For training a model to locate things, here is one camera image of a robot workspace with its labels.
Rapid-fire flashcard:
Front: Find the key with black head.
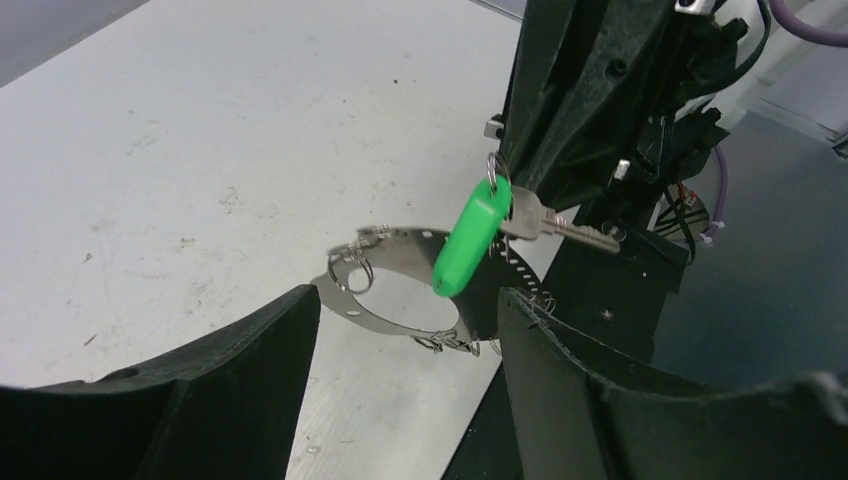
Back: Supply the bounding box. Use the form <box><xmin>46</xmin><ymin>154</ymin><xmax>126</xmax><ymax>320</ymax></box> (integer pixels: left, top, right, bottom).
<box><xmin>500</xmin><ymin>186</ymin><xmax>621</xmax><ymax>254</ymax></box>

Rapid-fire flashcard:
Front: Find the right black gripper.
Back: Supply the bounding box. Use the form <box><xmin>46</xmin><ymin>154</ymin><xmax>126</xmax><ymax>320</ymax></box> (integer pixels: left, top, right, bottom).
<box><xmin>499</xmin><ymin>1</ymin><xmax>749</xmax><ymax>226</ymax></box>

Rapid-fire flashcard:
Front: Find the small ring of key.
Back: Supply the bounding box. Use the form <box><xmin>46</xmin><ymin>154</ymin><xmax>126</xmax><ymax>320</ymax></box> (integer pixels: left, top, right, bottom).
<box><xmin>484</xmin><ymin>152</ymin><xmax>513</xmax><ymax>197</ymax></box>

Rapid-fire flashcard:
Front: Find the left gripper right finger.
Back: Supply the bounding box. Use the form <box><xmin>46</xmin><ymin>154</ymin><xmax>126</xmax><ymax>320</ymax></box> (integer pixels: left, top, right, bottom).
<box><xmin>498</xmin><ymin>289</ymin><xmax>847</xmax><ymax>479</ymax></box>

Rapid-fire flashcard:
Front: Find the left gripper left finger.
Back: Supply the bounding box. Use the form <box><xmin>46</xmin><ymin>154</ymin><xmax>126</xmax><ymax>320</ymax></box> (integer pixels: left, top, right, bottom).
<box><xmin>1</xmin><ymin>285</ymin><xmax>321</xmax><ymax>479</ymax></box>

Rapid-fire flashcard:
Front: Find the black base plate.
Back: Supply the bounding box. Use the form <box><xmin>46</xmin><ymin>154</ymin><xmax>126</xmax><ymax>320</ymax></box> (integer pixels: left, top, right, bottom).
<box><xmin>443</xmin><ymin>229</ymin><xmax>689</xmax><ymax>479</ymax></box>

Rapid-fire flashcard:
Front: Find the perforated metal key plate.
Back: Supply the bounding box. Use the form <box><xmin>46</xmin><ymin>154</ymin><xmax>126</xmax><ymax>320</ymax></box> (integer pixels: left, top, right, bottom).
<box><xmin>311</xmin><ymin>226</ymin><xmax>555</xmax><ymax>356</ymax></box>

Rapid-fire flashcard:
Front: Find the green key tag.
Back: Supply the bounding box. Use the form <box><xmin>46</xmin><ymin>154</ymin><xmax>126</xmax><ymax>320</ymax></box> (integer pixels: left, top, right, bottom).
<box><xmin>432</xmin><ymin>175</ymin><xmax>512</xmax><ymax>298</ymax></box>

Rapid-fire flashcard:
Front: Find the split ring on plate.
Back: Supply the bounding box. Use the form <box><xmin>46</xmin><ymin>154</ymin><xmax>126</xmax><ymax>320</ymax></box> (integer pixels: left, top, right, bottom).
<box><xmin>327</xmin><ymin>248</ymin><xmax>376</xmax><ymax>296</ymax></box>

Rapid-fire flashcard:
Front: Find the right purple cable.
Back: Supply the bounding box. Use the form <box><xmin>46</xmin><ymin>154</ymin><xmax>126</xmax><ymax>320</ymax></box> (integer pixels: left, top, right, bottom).
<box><xmin>702</xmin><ymin>0</ymin><xmax>848</xmax><ymax>246</ymax></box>

